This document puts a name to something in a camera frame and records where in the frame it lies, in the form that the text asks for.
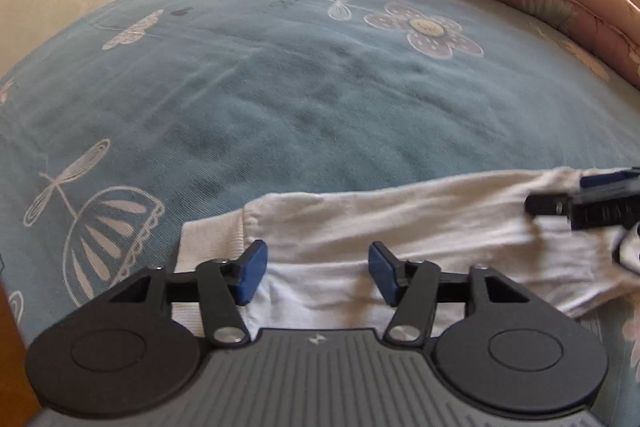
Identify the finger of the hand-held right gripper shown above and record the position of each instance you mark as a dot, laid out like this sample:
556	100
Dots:
612	182
550	205

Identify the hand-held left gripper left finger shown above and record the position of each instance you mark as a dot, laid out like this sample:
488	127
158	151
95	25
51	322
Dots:
252	272

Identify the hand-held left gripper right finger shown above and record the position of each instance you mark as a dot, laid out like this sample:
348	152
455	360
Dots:
382	274

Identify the white printed sweatshirt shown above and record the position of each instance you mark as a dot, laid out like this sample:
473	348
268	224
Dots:
400	217

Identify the blue printed bed sheet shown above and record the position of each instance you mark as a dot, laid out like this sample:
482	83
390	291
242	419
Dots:
250	82

